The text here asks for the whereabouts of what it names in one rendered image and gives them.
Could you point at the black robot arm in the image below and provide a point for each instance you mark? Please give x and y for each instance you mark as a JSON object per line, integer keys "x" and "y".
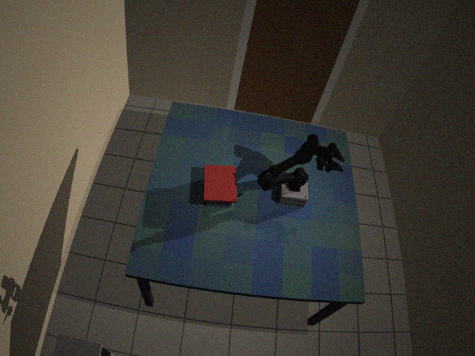
{"x": 299, "y": 177}

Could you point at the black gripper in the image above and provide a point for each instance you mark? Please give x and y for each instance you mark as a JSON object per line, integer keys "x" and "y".
{"x": 330, "y": 152}

